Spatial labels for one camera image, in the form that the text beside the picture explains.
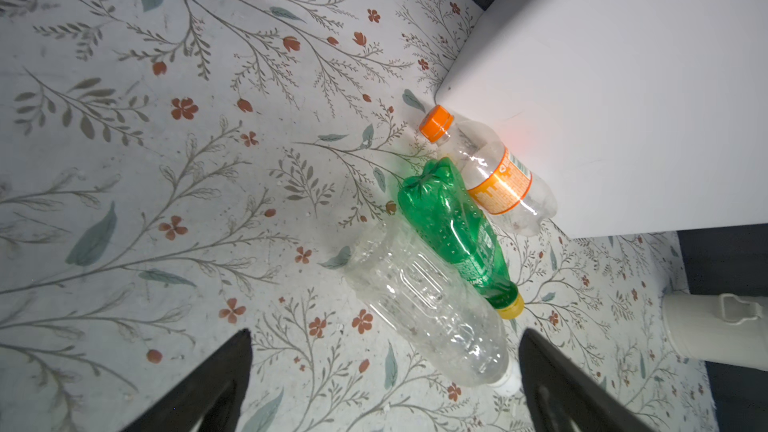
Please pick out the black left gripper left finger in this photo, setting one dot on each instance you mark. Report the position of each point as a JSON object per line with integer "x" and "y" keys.
{"x": 210, "y": 398}

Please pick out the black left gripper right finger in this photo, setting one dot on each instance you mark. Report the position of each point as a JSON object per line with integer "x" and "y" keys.
{"x": 561, "y": 397}

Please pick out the large clear bottle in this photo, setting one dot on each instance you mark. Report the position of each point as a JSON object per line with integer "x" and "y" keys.
{"x": 427, "y": 302}

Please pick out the orange label orange cap bottle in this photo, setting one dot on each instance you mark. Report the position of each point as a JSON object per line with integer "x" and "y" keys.
{"x": 516, "y": 199}

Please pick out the green soda bottle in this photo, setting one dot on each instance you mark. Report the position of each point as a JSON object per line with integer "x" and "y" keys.
{"x": 438, "y": 206}

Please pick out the white trash bin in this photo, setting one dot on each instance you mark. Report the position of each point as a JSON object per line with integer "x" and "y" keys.
{"x": 641, "y": 115}

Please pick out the white pencil cup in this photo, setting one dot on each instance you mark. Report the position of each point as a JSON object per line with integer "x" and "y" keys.
{"x": 726, "y": 328}

